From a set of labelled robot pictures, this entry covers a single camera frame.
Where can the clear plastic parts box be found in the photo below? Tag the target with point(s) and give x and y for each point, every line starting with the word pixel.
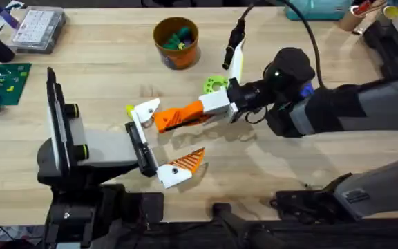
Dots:
pixel 36 29

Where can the green disc with holes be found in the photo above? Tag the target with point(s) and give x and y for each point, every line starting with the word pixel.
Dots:
pixel 210 84

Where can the green board with blocks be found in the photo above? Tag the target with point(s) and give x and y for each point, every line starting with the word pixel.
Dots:
pixel 3 84

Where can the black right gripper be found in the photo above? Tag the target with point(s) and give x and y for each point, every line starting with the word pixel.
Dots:
pixel 254 97

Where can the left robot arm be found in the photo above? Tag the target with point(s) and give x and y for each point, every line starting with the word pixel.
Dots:
pixel 69 216

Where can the left wrist flat plate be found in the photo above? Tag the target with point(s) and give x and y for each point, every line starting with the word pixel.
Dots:
pixel 58 114

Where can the black rail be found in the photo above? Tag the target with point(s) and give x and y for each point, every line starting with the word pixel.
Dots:
pixel 185 238

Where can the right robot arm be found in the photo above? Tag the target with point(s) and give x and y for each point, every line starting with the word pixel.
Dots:
pixel 385 100

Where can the cardboard tube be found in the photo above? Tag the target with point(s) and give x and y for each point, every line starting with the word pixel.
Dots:
pixel 347 21

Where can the right wrist flat plate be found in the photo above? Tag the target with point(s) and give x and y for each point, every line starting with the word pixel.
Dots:
pixel 237 60

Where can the teal box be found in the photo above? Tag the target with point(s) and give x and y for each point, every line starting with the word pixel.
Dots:
pixel 316 9

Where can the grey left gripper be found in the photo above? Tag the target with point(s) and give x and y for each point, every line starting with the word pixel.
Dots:
pixel 105 147

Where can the orange tub with toys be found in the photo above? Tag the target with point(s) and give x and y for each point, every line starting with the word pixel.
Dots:
pixel 176 45

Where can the red tool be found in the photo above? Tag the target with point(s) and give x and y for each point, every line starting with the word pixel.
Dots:
pixel 363 7

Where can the wrist flat plate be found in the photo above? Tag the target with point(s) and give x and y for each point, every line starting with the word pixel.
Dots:
pixel 237 60
pixel 58 114

